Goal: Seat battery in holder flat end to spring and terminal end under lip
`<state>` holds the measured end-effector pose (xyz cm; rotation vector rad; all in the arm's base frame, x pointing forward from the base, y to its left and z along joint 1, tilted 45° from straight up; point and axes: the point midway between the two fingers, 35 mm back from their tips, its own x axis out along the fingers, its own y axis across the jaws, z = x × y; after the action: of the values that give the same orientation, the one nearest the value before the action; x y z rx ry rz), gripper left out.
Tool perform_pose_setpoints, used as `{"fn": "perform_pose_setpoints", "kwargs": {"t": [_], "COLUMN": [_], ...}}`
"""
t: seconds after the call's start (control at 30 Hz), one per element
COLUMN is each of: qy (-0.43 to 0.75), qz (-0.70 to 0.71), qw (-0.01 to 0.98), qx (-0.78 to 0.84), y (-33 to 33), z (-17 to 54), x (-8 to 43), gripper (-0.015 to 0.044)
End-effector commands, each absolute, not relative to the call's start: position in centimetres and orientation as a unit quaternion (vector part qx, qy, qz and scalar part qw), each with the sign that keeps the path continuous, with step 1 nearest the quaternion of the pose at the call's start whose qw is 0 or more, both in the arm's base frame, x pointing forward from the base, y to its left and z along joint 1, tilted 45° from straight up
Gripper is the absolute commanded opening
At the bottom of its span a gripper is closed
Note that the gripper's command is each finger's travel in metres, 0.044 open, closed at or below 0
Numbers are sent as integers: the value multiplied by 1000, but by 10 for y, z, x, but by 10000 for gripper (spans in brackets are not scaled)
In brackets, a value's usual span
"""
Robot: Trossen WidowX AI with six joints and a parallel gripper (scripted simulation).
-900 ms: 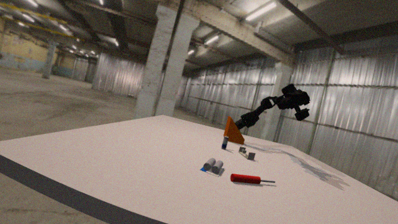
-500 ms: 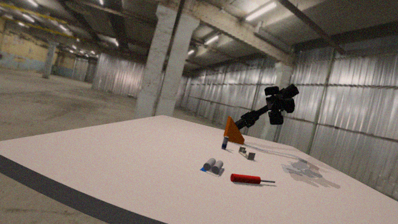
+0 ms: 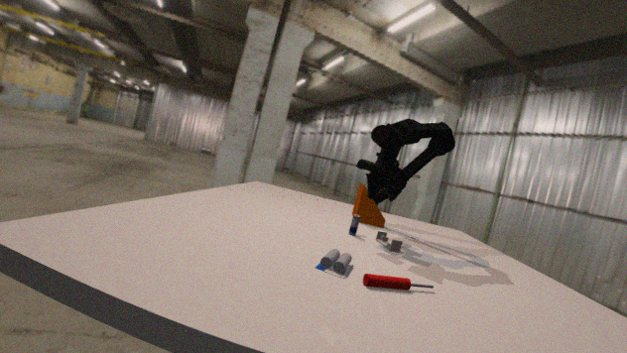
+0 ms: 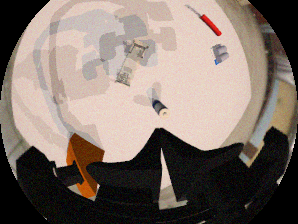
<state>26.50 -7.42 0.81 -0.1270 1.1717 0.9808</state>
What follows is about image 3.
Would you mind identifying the red-handled screwdriver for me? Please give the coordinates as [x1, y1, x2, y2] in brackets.
[362, 274, 434, 291]

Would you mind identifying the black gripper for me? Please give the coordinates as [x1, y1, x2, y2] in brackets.
[357, 150, 401, 199]

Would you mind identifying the grey and blue cylinder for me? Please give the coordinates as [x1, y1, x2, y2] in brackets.
[349, 215, 361, 236]

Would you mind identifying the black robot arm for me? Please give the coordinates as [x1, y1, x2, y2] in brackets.
[371, 119, 455, 207]

